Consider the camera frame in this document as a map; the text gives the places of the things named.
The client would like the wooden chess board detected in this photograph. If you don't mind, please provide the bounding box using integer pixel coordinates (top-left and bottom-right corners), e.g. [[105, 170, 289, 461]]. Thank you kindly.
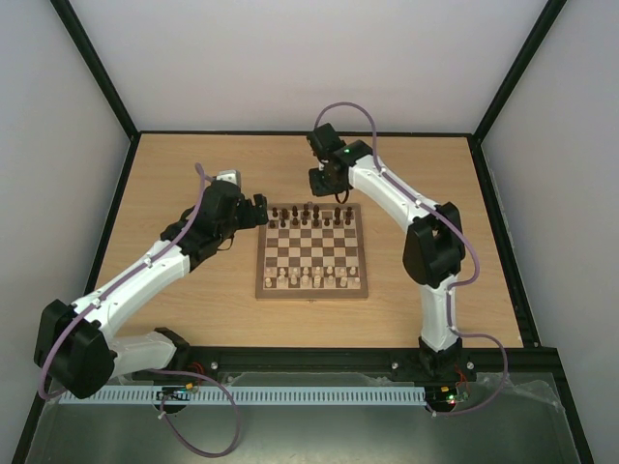
[[255, 202, 368, 301]]

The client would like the black aluminium frame rail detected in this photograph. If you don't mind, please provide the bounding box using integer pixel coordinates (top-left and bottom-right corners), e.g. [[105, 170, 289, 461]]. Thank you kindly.
[[144, 343, 562, 383]]

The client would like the white slotted cable duct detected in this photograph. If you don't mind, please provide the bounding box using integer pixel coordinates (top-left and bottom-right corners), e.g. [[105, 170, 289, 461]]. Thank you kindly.
[[59, 386, 427, 407]]

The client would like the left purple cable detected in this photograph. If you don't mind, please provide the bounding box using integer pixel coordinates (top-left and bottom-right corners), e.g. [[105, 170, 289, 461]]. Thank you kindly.
[[38, 162, 242, 458]]

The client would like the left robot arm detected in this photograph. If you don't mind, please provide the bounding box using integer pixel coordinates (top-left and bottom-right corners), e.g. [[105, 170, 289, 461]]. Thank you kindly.
[[34, 164, 268, 400]]

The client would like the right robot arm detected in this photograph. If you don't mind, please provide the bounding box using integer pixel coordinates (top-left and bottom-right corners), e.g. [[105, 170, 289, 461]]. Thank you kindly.
[[307, 124, 465, 379]]

